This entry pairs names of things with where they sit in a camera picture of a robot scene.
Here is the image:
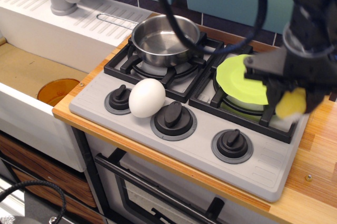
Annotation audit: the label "black burner grate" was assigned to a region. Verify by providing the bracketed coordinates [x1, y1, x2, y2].
[104, 40, 215, 103]
[189, 45, 301, 143]

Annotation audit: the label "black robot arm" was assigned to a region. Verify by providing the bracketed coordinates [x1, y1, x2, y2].
[242, 0, 336, 119]

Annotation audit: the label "wooden drawer fronts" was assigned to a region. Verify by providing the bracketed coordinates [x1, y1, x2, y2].
[1, 132, 104, 223]

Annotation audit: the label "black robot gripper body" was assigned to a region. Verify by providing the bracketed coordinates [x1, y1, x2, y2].
[244, 21, 336, 94]

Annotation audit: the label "white toy sink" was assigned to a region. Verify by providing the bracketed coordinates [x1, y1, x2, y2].
[1, 0, 150, 172]

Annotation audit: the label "black middle stove knob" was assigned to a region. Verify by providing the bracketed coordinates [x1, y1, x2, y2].
[150, 101, 197, 141]

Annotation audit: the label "white egg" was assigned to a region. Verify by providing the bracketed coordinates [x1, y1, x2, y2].
[129, 79, 166, 118]

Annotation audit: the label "oven door with black handle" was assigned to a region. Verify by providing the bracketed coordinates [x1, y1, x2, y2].
[94, 148, 264, 224]

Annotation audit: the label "stainless steel pot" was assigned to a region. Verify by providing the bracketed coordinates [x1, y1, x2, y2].
[96, 13, 193, 67]

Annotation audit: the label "green plastic plate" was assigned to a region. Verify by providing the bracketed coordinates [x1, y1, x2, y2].
[216, 54, 268, 105]

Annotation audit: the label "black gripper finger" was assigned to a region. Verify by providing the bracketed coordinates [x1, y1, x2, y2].
[263, 79, 292, 113]
[304, 84, 334, 114]

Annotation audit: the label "yellow stuffed duck toy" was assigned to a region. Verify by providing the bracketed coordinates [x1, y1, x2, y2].
[275, 88, 306, 122]

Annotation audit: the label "black right burner grate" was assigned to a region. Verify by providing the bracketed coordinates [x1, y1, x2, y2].
[189, 45, 301, 143]

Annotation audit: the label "grey toy stove top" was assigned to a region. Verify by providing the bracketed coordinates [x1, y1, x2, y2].
[69, 70, 309, 202]

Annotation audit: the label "black right stove knob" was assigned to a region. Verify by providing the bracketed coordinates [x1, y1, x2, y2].
[211, 129, 253, 164]

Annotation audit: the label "black stove knob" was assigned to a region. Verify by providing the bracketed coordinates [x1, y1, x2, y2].
[150, 101, 197, 141]
[104, 84, 131, 115]
[211, 129, 253, 164]

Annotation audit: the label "black left burner grate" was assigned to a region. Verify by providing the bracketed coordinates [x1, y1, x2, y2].
[104, 40, 215, 103]

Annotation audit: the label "black left stove knob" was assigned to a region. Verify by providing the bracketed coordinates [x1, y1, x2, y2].
[104, 84, 131, 115]

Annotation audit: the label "orange transparent plastic cup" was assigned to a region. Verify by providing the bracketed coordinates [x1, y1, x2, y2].
[37, 78, 80, 106]

